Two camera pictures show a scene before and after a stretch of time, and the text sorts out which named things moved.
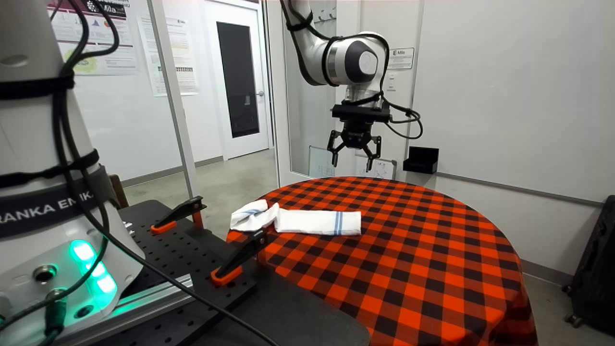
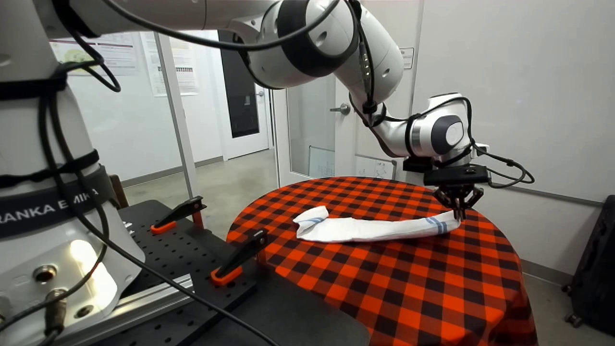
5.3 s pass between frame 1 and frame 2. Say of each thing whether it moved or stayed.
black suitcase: stayed
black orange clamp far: stayed
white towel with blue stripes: moved
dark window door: stayed
